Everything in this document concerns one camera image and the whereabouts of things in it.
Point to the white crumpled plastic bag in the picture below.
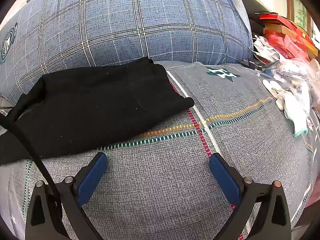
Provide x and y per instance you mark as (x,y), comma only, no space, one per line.
(265,47)

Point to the clear plastic bag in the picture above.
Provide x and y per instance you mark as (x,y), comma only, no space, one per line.
(295,72)

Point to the dark furniture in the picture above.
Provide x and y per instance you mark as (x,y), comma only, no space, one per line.
(252,7)

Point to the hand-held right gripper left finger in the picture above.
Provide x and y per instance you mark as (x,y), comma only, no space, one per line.
(91,180)

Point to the red plastic packet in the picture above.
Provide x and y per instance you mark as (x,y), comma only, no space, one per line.
(287,45)

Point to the white knit glove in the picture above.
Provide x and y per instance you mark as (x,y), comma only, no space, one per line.
(292,110)

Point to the black pants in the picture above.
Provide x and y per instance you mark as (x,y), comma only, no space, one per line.
(87,105)

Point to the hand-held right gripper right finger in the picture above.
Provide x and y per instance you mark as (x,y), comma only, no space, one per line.
(223,177)

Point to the grey patterned bed sheet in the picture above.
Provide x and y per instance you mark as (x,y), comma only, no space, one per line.
(162,180)

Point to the small black box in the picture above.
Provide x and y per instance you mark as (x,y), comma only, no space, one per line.
(251,63)

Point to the pile of red boxes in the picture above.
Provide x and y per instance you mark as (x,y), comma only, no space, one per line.
(280,21)

